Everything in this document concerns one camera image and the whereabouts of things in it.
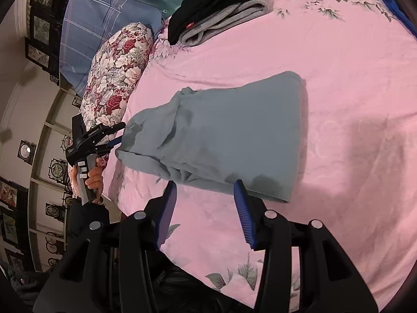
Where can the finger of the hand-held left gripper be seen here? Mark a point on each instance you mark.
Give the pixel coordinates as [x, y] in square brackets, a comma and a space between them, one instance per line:
[112, 128]
[112, 144]

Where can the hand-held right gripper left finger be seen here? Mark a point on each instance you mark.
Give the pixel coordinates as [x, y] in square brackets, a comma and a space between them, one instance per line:
[167, 208]

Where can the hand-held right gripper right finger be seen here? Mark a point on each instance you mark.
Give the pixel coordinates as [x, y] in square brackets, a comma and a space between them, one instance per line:
[244, 215]

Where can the grey-green pants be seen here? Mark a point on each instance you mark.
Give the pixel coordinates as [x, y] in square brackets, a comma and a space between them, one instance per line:
[228, 130]

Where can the person's left forearm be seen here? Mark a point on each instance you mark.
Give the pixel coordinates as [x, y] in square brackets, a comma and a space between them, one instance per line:
[88, 216]

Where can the black folded pants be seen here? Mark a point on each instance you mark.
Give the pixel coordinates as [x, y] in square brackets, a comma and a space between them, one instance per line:
[211, 3]

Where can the grey folded pants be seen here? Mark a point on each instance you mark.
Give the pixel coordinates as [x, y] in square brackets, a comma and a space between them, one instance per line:
[228, 16]

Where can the person's left hand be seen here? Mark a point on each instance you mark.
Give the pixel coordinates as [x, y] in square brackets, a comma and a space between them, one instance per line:
[95, 176]

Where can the group of black framed ornaments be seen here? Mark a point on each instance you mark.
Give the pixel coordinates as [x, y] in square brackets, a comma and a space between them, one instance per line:
[58, 171]

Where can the red floral quilt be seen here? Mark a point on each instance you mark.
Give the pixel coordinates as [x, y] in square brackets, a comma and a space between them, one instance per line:
[114, 71]

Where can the blue plaid pillow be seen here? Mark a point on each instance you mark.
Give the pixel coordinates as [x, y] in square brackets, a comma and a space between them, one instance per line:
[94, 22]

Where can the black framed pictures panel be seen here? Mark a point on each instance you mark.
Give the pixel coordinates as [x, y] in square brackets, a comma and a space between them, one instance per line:
[40, 29]

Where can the pink floral bed sheet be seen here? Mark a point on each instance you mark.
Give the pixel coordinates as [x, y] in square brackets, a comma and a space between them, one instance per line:
[342, 88]

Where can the blue folded garment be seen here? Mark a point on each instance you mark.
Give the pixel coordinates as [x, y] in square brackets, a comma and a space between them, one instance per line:
[395, 9]

